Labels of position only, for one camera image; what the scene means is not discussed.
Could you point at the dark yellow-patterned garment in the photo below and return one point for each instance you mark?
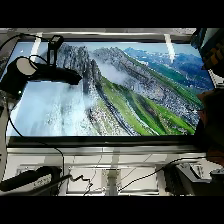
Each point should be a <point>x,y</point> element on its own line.
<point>213,50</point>

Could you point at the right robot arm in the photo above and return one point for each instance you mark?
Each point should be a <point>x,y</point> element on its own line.
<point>186,181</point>

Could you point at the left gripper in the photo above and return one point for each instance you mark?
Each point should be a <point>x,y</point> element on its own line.
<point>63,76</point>

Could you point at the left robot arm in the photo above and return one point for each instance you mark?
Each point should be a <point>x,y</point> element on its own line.
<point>13,80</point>

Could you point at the silver frame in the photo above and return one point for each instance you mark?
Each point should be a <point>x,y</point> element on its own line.
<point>111,182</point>

